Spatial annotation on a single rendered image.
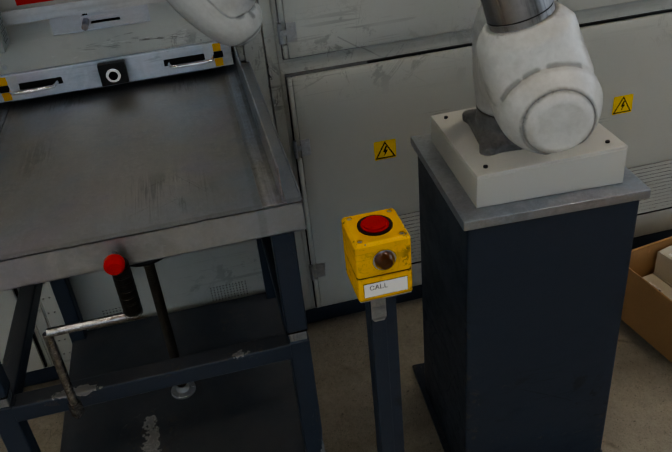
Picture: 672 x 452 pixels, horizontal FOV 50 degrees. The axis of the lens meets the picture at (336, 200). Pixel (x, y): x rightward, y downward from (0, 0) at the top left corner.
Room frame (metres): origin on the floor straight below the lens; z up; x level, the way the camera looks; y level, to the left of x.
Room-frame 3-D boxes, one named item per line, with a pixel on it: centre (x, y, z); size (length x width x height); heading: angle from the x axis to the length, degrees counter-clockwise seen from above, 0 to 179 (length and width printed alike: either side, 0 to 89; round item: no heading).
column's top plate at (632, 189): (1.24, -0.37, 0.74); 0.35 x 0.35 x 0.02; 7
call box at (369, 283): (0.84, -0.05, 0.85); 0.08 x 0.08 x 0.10; 10
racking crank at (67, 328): (0.92, 0.42, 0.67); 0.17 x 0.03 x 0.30; 100
